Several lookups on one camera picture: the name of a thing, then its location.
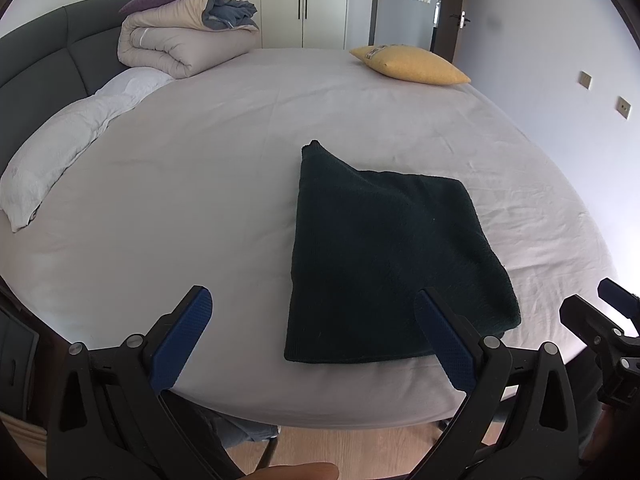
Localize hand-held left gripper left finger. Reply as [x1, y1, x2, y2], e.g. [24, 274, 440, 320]
[45, 285, 246, 480]

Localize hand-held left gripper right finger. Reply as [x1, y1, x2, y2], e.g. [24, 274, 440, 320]
[404, 287, 593, 480]

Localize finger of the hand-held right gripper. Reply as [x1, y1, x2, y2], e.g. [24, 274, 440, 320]
[559, 294, 627, 357]
[597, 277, 640, 336]

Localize dark green towel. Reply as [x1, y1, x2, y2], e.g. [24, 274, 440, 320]
[283, 139, 522, 365]

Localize person's right forearm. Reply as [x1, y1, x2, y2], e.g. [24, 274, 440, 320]
[582, 402, 623, 466]

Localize person's left hand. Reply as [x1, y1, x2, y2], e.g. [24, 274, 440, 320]
[248, 462, 341, 480]

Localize person's grey pants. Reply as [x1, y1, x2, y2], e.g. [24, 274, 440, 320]
[190, 400, 281, 451]

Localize dark bedside cabinet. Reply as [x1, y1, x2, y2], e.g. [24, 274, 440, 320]
[0, 280, 56, 426]

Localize bed with white sheet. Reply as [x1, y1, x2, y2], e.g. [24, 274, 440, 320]
[0, 47, 618, 431]

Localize long white pillow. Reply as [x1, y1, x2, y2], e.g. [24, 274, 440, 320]
[0, 66, 176, 233]

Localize yellow pillow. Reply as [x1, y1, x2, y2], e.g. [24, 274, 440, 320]
[348, 44, 472, 86]

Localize folded beige duvet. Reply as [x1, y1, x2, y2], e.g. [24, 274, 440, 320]
[117, 0, 262, 79]

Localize grey padded headboard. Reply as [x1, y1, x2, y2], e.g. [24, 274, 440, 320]
[0, 0, 146, 181]

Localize grey-blue folded blanket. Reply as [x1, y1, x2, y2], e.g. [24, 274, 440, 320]
[201, 0, 261, 32]

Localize cream wardrobe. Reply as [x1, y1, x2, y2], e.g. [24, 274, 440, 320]
[185, 0, 381, 52]

